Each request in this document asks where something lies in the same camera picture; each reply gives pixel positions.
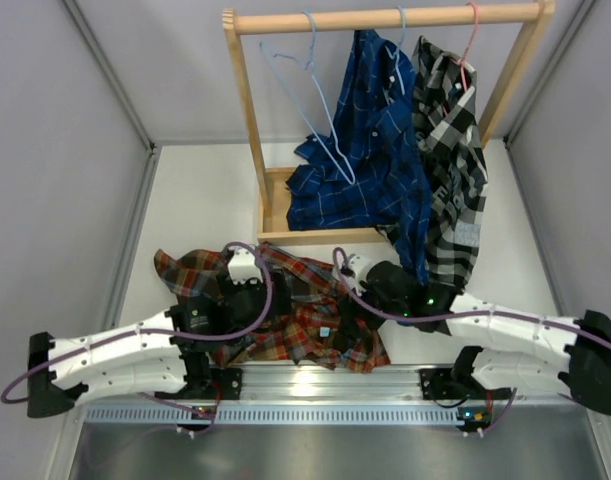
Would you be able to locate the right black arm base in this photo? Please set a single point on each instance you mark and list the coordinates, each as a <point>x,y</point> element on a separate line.
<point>454,388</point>

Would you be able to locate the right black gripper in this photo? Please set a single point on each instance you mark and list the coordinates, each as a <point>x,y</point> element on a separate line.
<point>349,311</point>

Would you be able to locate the red brown plaid shirt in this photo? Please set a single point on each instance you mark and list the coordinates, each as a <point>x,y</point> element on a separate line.
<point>310,332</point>

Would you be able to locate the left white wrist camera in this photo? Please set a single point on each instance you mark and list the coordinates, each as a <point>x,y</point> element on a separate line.
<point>242,267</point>

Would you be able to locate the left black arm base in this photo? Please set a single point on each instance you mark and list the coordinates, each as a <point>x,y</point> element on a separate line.
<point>205,397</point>

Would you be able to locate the pink wire hanger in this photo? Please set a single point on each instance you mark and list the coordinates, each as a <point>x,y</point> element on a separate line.
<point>468,45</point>

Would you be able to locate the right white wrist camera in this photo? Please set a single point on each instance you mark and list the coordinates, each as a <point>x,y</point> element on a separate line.
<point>354,272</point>

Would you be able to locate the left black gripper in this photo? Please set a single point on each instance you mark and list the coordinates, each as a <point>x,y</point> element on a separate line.
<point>284,293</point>

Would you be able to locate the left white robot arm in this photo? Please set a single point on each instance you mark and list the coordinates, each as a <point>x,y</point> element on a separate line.
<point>167,354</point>

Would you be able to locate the blue plaid shirt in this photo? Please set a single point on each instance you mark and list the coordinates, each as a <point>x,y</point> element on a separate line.
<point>343,182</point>

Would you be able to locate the aluminium mounting rail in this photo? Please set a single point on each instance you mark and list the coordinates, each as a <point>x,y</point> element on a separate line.
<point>309,395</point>

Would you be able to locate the wooden clothes rack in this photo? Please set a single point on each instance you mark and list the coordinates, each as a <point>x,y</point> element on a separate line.
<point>274,198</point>

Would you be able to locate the blue hanger with shirt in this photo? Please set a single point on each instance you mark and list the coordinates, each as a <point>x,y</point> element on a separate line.
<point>395,56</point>

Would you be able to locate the black white plaid shirt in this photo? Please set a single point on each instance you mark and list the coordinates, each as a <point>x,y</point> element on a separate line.
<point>437,168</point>

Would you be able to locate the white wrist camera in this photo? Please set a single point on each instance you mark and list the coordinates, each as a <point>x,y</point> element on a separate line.
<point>242,267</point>
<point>354,272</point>

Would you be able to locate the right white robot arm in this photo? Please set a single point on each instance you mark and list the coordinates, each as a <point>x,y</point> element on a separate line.
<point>502,347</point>

